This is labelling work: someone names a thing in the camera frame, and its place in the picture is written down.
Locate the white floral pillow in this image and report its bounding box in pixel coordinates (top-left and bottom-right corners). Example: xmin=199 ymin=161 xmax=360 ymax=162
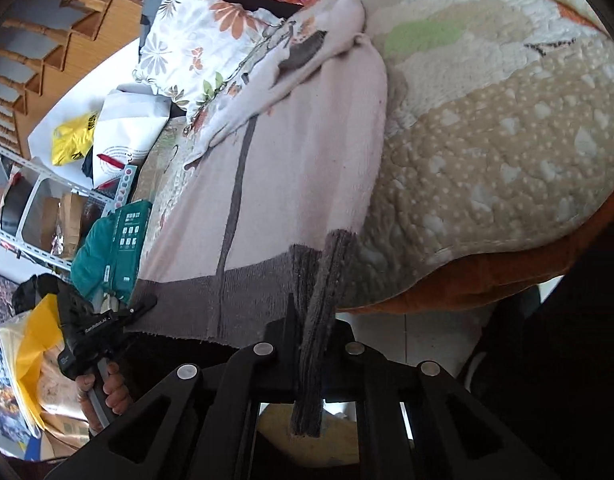
xmin=133 ymin=0 xmax=288 ymax=122

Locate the teal box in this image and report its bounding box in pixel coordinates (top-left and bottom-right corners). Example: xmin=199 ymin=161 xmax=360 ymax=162
xmin=104 ymin=200 xmax=154 ymax=287

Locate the pink and grey sweater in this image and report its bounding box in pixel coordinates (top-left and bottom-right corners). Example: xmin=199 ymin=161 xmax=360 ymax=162
xmin=126 ymin=0 xmax=388 ymax=437

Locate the yellow plastic bag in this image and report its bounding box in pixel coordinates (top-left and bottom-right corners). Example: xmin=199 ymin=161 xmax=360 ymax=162
xmin=51 ymin=112 xmax=98 ymax=167

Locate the white plastic bag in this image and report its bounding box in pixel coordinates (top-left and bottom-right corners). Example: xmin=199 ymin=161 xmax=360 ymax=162
xmin=93 ymin=91 xmax=172 ymax=187

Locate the orange bed sheet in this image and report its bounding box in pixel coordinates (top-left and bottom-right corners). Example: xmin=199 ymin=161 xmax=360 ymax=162
xmin=344 ymin=210 xmax=614 ymax=317

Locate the large yellow and clear bag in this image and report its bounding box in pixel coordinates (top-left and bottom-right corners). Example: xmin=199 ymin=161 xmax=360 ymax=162
xmin=0 ymin=292 xmax=70 ymax=438

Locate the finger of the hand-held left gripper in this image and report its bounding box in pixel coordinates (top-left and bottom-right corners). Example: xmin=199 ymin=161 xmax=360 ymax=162
xmin=118 ymin=295 xmax=158 ymax=330

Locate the grey metal shelf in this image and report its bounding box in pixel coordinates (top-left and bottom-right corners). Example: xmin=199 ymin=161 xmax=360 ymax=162
xmin=0 ymin=143 xmax=114 ymax=272

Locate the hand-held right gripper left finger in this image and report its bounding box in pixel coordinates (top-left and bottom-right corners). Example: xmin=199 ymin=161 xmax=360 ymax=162
xmin=46 ymin=304 xmax=302 ymax=480

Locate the paint palette strip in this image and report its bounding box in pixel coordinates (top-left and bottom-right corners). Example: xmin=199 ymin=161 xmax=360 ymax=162
xmin=109 ymin=162 xmax=138 ymax=212

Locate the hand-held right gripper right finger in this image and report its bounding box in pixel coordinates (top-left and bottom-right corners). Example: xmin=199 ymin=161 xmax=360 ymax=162
xmin=321 ymin=321 xmax=562 ymax=480

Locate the wooden staircase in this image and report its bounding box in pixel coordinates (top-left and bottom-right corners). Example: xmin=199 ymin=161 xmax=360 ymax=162
xmin=0 ymin=0 xmax=174 ymax=162

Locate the beige quilted bedspread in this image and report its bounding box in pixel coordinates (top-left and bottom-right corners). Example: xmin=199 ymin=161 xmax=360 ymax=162
xmin=137 ymin=0 xmax=614 ymax=311

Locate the person's left hand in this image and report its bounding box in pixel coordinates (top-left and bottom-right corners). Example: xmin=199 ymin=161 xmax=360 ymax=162
xmin=77 ymin=361 xmax=134 ymax=433

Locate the teal cloth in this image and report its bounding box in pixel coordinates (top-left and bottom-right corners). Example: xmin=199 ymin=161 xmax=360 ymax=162
xmin=70 ymin=215 xmax=138 ymax=302

